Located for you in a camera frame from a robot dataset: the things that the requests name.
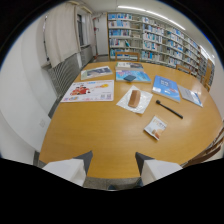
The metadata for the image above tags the roast milk biscuit packet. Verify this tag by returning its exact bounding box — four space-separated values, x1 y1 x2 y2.
143 115 168 141

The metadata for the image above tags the wooden chair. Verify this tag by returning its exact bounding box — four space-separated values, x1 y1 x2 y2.
200 59 214 93
175 63 193 75
181 120 224 169
114 51 141 63

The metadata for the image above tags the black stick tool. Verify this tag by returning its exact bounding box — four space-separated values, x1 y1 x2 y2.
155 99 184 120

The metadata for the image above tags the white poster with red print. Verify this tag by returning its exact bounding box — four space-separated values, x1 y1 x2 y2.
60 79 115 103

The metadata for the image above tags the grey thin booklet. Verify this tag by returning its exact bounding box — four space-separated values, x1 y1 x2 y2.
177 84 204 108

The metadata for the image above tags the blue book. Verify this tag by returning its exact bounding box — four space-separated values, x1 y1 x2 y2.
151 75 182 103

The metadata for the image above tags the small dark blue pouch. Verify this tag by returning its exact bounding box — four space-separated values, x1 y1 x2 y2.
123 74 138 83

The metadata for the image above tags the grey radiator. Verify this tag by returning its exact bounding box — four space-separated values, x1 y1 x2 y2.
46 53 82 98

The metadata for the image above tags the teal book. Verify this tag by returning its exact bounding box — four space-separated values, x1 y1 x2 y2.
115 70 152 84

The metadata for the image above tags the magazine with picture cover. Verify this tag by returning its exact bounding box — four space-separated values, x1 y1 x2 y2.
80 65 114 82

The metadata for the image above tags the dark cover book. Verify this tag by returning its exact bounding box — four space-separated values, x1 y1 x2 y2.
114 61 145 72

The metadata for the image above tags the library bookshelf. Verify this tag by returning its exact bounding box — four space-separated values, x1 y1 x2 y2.
107 12 208 81

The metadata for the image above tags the white curtain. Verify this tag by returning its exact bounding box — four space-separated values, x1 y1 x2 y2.
44 2 82 69

